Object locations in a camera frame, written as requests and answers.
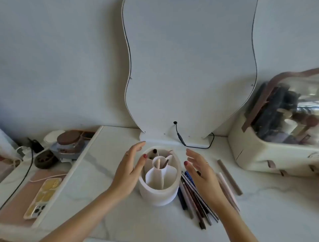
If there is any person's right hand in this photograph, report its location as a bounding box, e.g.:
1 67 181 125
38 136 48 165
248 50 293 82
184 149 232 210

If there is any person's left hand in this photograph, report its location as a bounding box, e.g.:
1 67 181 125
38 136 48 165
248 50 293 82
108 141 149 201

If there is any pile of makeup pencils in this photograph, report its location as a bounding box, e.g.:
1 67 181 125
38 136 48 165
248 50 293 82
177 171 220 230

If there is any white round organizer cup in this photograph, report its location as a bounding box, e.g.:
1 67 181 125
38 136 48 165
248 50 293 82
138 146 182 207

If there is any person's left forearm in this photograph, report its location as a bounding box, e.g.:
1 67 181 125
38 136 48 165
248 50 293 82
40 188 130 242

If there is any dark round small dish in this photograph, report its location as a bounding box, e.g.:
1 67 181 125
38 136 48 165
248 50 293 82
34 149 56 169

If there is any white wavy mirror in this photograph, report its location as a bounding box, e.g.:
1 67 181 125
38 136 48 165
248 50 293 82
121 0 259 149

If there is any white marble riser shelf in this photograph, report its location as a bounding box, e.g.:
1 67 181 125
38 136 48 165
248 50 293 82
31 125 319 242

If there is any grey blue tray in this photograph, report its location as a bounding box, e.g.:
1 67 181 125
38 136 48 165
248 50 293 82
49 138 91 161

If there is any cream cosmetic organizer box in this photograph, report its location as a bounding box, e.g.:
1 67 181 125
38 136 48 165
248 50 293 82
228 67 319 178

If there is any glass jar brown lid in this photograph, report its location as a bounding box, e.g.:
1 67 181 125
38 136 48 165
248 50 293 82
56 130 85 153

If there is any white round dish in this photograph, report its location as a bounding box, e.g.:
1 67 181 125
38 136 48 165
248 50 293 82
44 129 66 145

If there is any phone with yellow case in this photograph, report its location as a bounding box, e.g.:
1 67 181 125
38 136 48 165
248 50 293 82
23 177 63 220

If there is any black charger plug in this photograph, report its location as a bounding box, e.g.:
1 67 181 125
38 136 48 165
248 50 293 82
27 138 45 154

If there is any row of cosmetic bottles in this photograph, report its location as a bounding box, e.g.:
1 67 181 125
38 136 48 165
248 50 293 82
252 83 319 145

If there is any white charger plug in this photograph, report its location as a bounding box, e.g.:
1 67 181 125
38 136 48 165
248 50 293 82
16 146 32 158

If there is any white marble table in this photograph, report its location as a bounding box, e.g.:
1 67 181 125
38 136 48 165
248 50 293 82
0 125 319 242

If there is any pink desk mat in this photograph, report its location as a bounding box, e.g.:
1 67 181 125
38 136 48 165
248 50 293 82
0 169 68 227

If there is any white board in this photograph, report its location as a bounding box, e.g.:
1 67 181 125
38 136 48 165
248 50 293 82
0 128 20 160

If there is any pale pink phone cable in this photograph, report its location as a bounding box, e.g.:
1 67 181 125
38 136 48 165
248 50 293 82
29 174 67 183

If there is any black charger cable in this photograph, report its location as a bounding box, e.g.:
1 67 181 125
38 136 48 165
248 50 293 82
0 149 34 210

